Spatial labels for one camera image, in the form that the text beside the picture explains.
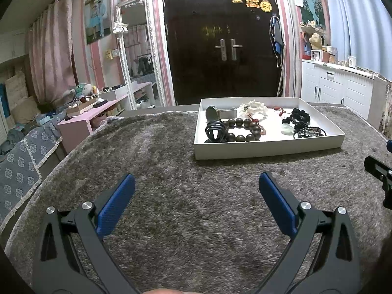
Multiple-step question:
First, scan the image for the small white box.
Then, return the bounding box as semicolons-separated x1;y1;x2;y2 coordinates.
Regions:
311;50;331;63

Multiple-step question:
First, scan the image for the pink curtain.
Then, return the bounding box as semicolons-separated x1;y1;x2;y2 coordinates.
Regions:
27;0;77;105

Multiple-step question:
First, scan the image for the pale blue curtain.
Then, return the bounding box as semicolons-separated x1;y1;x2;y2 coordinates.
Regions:
321;0;392;80

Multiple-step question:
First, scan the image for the silver mesh-band wristwatch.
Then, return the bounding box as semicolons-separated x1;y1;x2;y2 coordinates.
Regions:
206;106;238;121

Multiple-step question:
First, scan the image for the black wire bracelet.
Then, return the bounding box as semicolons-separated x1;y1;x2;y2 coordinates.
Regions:
293;125;327;139

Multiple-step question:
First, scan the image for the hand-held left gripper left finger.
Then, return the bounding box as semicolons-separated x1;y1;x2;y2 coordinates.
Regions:
32;173;144;294

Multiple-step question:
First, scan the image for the brown wooden bead bracelet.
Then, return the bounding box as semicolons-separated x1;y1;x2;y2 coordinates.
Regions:
222;118;266;143

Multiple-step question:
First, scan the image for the white jewelry tray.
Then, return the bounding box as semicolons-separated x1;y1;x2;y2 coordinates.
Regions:
193;97;346;160

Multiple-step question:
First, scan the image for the black hair tie bundle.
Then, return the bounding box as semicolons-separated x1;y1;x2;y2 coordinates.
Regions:
282;108;311;129

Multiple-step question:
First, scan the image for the cardboard box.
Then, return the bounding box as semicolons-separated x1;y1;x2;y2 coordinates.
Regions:
4;73;39;123

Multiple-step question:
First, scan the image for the dark double door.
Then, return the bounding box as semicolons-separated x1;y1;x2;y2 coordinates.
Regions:
161;0;285;106

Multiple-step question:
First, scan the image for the mop handle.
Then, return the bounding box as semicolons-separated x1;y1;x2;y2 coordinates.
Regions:
276;46;287;97

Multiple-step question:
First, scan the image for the white flower hair accessory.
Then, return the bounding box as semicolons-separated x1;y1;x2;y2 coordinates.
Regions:
239;99;269;117

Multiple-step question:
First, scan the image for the hanging cables and blue bag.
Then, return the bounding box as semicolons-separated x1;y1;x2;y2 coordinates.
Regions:
269;15;285;68

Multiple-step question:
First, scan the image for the white cabinet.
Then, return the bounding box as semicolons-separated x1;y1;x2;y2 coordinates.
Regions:
301;60;376;120

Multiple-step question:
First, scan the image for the pink shelf unit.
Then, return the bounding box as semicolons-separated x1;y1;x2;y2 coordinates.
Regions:
58;81;155;154

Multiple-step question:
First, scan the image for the green wall poster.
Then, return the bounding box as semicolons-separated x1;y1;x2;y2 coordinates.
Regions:
292;0;327;33

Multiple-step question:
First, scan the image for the black hair claw clip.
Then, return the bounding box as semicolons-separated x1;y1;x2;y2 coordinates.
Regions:
205;119;229;143

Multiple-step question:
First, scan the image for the green plush toy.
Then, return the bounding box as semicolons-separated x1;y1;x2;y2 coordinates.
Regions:
63;83;92;98

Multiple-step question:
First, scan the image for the blue patterned sofa cover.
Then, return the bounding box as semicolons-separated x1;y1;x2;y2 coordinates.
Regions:
0;125;63;230

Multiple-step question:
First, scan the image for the silver door handle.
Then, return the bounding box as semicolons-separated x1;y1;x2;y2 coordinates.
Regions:
230;39;243;61
215;39;227;61

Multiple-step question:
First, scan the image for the yellow plush toy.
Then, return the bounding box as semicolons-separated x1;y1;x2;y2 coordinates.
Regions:
309;32;324;51

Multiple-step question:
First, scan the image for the framed couple photo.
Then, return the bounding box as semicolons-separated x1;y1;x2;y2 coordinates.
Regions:
85;0;111;46

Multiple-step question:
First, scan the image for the red string cord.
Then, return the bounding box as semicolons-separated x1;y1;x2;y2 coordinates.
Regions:
266;106;287;117

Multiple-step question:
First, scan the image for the white-framed standing mirror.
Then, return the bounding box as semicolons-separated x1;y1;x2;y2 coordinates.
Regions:
115;0;167;111

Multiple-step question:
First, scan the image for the grey shaggy rug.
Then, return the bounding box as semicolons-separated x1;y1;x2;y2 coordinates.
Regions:
4;106;392;294

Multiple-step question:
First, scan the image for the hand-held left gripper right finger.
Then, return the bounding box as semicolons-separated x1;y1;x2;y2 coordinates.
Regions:
254;171;362;294

